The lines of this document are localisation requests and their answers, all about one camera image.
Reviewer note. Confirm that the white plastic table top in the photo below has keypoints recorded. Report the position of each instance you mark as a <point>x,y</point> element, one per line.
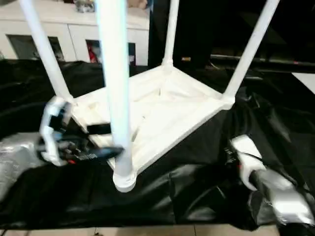
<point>172,98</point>

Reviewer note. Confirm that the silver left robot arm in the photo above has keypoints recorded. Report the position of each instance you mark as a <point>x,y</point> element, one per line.
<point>14,157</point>

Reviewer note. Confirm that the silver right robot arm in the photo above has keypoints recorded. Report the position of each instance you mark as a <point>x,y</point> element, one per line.
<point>283,191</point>

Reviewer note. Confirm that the black plastic mat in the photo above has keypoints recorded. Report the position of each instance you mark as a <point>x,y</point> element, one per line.
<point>49,196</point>

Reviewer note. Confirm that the red bottle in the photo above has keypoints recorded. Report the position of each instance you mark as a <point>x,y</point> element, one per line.
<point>93,54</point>

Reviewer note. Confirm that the white flat board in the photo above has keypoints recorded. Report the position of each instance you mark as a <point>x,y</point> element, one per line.
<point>305,82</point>

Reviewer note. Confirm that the small white label sticker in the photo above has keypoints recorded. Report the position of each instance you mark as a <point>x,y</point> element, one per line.
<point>185,59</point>

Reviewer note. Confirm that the white cabinet with glass doors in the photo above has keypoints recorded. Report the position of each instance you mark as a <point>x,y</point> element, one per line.
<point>69,24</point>

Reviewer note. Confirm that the dark patterned jar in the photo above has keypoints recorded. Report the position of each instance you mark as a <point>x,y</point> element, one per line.
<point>85,6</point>

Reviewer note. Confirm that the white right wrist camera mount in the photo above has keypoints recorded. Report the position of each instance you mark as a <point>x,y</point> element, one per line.
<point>248,152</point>

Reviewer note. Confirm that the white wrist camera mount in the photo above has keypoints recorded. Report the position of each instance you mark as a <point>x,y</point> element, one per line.
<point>51,127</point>
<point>248,152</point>

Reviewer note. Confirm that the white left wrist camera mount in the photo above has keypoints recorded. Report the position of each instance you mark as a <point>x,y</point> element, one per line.
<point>51,127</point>

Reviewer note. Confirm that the dark metal rail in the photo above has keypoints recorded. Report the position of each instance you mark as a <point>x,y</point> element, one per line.
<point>265,60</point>

